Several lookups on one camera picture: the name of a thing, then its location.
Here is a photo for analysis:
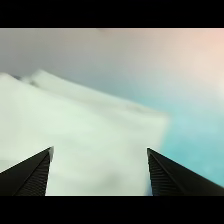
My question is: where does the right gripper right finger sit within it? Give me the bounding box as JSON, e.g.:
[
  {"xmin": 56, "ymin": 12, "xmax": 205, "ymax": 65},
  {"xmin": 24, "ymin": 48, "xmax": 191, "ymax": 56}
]
[{"xmin": 146, "ymin": 147, "xmax": 224, "ymax": 197}]

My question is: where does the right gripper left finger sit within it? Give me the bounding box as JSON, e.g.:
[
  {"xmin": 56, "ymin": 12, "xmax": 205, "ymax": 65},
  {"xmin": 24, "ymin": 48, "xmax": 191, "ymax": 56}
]
[{"xmin": 0, "ymin": 145, "xmax": 55, "ymax": 197}]

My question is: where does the pale green T-shirt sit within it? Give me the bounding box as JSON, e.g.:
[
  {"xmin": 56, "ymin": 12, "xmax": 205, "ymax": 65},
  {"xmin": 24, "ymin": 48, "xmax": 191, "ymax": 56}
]
[{"xmin": 0, "ymin": 68, "xmax": 173, "ymax": 197}]

